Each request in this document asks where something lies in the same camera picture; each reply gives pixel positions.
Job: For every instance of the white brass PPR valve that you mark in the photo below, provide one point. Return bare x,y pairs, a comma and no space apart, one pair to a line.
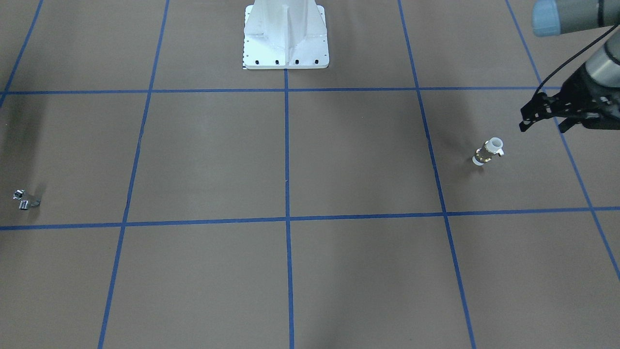
493,147

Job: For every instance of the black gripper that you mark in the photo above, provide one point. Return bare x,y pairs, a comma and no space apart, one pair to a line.
579,87

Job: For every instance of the chrome angle pipe fitting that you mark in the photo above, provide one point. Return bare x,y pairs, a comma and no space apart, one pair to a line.
26,200

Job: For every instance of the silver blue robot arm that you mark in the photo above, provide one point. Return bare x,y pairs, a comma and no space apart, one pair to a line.
557,17

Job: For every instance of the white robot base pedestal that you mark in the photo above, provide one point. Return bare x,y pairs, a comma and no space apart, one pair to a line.
285,34

